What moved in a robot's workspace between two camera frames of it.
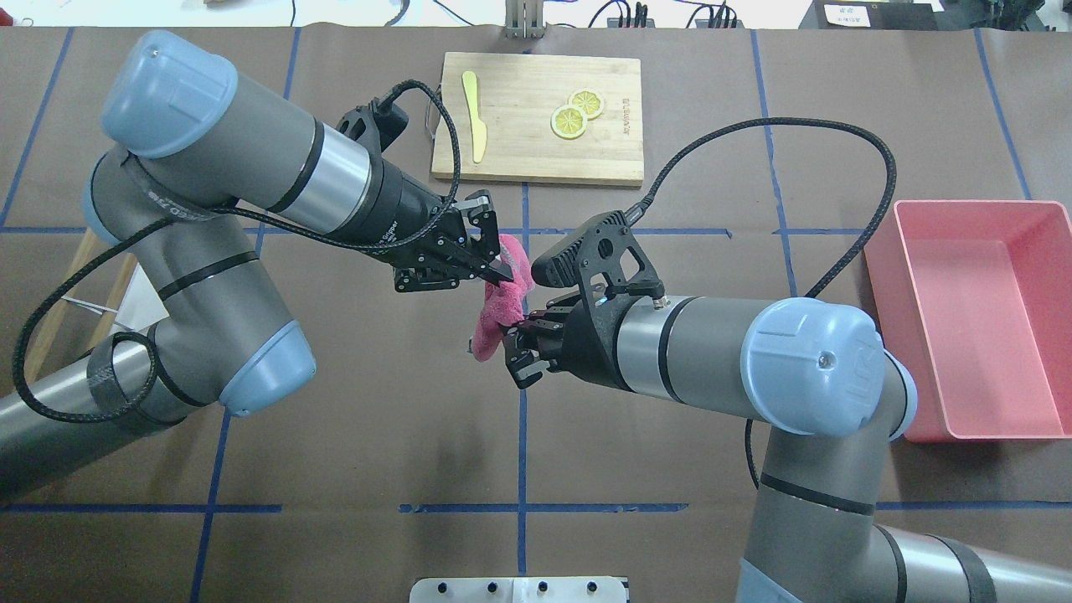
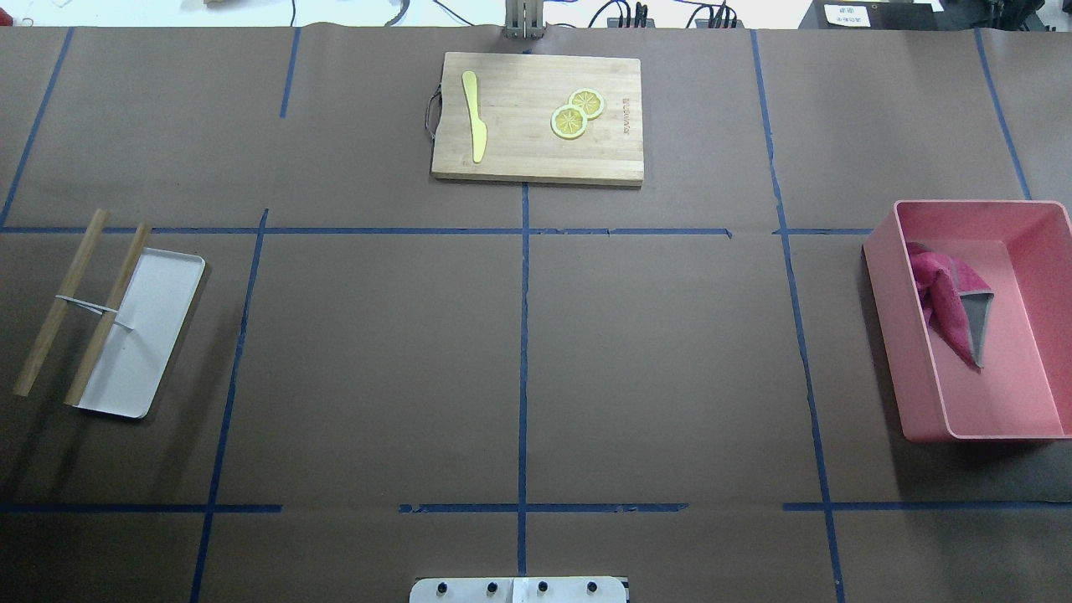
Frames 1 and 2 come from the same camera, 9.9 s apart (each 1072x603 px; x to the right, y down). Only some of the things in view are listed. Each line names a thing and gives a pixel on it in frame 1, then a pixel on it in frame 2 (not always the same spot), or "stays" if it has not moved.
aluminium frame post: [524, 19] stays
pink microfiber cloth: [504, 305] -> [956, 299]
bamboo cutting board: [517, 95] stays
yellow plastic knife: [478, 129] stays
